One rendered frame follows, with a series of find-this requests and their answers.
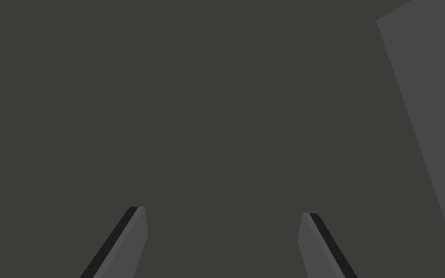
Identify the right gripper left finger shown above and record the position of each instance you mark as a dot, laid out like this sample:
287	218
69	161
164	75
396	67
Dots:
124	247

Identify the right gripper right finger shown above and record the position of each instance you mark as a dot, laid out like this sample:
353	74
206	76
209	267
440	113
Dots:
323	251

